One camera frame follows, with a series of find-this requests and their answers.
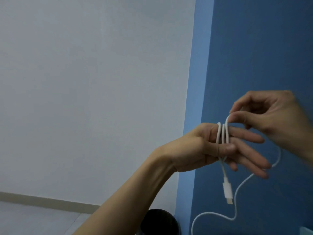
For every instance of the person's right hand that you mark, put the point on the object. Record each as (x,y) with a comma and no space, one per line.
(278,117)

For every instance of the person's left thumb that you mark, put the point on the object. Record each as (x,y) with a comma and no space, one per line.
(217,148)

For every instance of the pale blue box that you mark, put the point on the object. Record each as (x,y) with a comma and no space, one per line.
(307,231)

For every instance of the person's right thumb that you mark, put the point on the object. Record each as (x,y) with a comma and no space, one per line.
(247,119)

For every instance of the person's left little finger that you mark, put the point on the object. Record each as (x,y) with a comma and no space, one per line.
(231,165)

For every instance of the black round bin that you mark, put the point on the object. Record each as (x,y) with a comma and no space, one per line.
(159,222)

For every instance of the person's left forearm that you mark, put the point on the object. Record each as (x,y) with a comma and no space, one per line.
(127,198)

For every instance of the person's left hand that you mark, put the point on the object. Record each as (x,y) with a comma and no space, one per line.
(193,149)

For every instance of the person's right forearm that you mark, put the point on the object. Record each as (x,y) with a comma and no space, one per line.
(309,141)

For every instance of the person's left middle finger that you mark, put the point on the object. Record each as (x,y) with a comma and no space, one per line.
(254,154)

